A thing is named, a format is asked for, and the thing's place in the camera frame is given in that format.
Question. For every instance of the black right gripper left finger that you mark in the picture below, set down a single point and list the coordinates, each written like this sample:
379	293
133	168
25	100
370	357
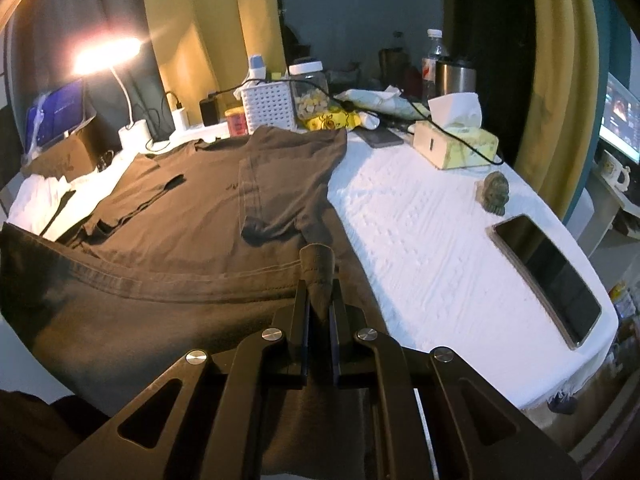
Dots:
203	417

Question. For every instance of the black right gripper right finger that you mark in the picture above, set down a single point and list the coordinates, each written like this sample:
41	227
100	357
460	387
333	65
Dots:
434	416

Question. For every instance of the dark brown t-shirt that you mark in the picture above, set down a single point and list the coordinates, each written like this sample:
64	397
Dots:
197	249

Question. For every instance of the black smartphone on table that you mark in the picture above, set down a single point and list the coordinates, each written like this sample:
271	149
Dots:
567	298

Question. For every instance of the white textured table cloth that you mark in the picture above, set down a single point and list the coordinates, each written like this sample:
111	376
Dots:
438	278

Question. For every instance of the small stone turtle figurine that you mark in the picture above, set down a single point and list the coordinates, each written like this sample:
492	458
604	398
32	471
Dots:
493	193

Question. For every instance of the white power strip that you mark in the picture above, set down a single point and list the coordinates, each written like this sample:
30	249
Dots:
207	134

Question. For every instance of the white mug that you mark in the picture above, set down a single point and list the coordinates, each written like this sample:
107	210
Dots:
615	174

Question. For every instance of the brown cardboard box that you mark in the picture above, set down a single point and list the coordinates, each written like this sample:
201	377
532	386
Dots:
77	154

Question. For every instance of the green tissue box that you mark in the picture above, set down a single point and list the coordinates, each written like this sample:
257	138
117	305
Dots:
453	137

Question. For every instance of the red tin can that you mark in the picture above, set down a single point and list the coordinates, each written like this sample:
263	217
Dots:
236	121

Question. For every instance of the white charger plug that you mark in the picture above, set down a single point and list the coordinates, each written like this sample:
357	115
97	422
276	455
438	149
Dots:
180	118

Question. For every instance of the black power adapter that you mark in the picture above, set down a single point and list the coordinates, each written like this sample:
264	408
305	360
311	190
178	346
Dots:
209	111

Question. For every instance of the white perforated plastic basket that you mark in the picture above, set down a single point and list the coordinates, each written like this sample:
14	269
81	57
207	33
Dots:
266	104

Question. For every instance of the dark phone near tissue box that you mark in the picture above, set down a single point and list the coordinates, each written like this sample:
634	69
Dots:
379	137

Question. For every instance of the yellow snack bag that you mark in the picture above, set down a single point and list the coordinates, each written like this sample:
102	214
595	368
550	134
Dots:
334	120

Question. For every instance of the computer monitor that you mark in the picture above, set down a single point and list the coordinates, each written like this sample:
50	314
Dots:
620	119

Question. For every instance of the clear jar with white lid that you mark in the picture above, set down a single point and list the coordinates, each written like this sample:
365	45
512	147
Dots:
310	90

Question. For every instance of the blue screen tablet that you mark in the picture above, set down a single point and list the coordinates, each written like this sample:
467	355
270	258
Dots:
57	114

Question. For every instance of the white plastic wrapper bag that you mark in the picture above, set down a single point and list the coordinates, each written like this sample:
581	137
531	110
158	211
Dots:
390	102

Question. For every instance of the steel thermos cup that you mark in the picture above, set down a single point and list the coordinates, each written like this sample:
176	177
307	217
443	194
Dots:
454	76

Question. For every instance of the white desk lamp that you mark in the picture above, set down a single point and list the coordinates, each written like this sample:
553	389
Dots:
105	55

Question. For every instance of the plastic water bottle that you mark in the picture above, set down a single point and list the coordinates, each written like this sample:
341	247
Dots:
435	50

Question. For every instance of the yellow curtain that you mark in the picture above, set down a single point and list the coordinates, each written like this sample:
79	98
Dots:
202	46

